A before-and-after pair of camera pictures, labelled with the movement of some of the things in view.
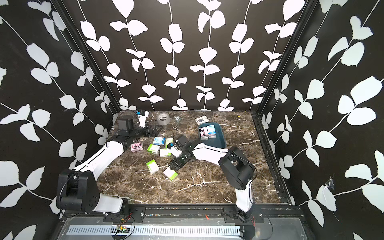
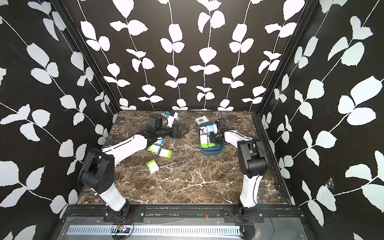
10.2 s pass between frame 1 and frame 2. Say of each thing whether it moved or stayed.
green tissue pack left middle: stayed
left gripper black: moved
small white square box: stayed
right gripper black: moved
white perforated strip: stayed
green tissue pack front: moved
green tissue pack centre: stayed
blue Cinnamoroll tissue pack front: stayed
